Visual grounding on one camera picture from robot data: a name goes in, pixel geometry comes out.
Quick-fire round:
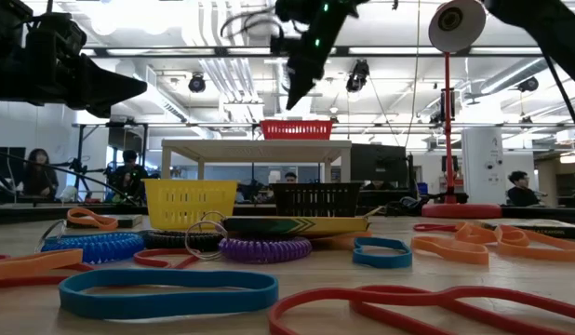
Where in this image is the black coil keychain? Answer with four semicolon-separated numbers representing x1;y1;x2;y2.
140;210;228;253

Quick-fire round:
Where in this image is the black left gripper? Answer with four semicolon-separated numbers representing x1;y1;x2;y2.
0;49;149;119

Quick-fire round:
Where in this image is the purple coil keychain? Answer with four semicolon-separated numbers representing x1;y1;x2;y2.
184;219;314;265

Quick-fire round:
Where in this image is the white metal shelf riser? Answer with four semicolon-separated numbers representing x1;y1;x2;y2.
160;138;353;184

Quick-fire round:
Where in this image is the black plastic basket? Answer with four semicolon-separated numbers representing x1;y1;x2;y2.
269;181;364;219

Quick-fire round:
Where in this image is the blue rubber band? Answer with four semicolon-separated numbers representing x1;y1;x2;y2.
352;236;414;270
58;268;280;321

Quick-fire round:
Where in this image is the red desk lamp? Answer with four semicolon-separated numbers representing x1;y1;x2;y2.
421;0;502;220

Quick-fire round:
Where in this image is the yellow plastic basket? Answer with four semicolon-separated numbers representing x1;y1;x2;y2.
142;178;240;232

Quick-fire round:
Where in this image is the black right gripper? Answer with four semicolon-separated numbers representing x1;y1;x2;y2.
269;0;370;112

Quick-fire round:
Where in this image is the red plastic basket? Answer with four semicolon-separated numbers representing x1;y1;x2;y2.
260;119;334;141

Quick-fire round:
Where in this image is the black monitor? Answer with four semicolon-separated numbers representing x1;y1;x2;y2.
350;142;409;185

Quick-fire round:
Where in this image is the orange rubber band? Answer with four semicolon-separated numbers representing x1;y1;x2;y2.
0;248;85;283
409;234;490;267
454;221;531;248
66;207;119;233
495;224;575;263

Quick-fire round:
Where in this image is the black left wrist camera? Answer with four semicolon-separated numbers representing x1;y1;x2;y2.
24;11;87;60

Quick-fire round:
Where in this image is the blue coil keychain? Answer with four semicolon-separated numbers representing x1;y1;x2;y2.
34;219;146;266

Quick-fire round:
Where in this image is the white round pillar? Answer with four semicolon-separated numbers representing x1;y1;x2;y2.
461;126;507;207

